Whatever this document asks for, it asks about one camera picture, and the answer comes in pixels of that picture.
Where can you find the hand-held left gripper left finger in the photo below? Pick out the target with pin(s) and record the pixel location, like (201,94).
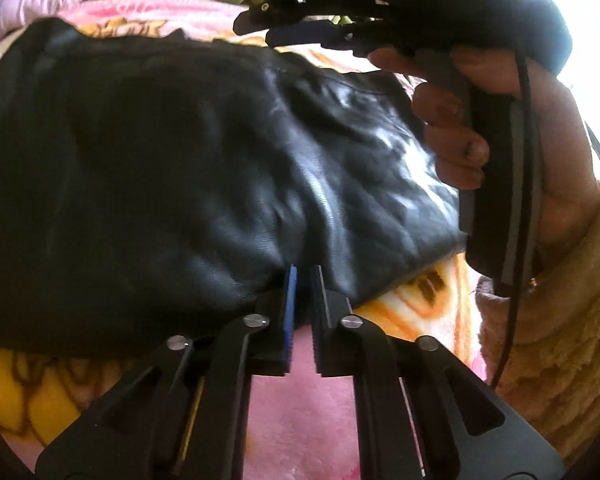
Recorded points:
(291,310)

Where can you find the person's right forearm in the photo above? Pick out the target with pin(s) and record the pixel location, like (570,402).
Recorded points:
(555,340)

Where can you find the person's right hand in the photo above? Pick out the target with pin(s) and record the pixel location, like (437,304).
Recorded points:
(565,170)

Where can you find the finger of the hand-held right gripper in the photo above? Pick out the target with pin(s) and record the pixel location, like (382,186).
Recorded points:
(270,17)
(305,34)

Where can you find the black leather jacket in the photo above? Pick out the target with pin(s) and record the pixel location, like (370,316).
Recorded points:
(155,160)

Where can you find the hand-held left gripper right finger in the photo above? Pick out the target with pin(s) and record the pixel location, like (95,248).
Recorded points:
(317,310)

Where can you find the pink cartoon printed blanket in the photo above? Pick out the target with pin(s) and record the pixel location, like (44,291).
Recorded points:
(300,425)

